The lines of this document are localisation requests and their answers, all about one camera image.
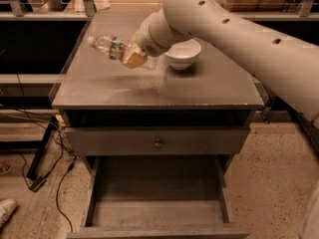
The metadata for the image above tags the clear plastic water bottle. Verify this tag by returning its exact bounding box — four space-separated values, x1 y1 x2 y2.
88 35 159 71

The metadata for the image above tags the grey wooden drawer cabinet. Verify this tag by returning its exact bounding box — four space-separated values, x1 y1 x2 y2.
49 13 269 239

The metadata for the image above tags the open middle drawer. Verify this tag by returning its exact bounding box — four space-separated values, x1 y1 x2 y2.
67 156 250 239

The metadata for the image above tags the white shoe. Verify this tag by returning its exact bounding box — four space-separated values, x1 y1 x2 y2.
0 198 17 228

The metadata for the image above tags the black floor cable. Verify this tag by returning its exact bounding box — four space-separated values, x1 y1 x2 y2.
14 73 78 232

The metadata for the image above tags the metal railing frame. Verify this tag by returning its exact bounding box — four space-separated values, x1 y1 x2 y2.
0 0 319 96

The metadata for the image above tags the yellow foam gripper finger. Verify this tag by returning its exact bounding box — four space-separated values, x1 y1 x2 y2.
123 48 148 69

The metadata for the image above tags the small grey floor box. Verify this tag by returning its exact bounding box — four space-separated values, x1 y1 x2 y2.
30 176 47 192

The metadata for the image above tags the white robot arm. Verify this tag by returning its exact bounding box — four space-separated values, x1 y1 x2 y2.
124 0 319 127

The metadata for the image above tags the white ceramic bowl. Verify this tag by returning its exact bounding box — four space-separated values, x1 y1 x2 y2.
164 39 201 71

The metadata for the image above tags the black table leg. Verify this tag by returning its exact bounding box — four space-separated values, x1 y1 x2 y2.
26 118 57 180

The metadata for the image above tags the closed top drawer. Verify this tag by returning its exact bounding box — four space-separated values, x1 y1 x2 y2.
65 127 249 156

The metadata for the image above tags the round metal drawer knob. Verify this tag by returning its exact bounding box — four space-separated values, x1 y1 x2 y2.
154 139 163 148

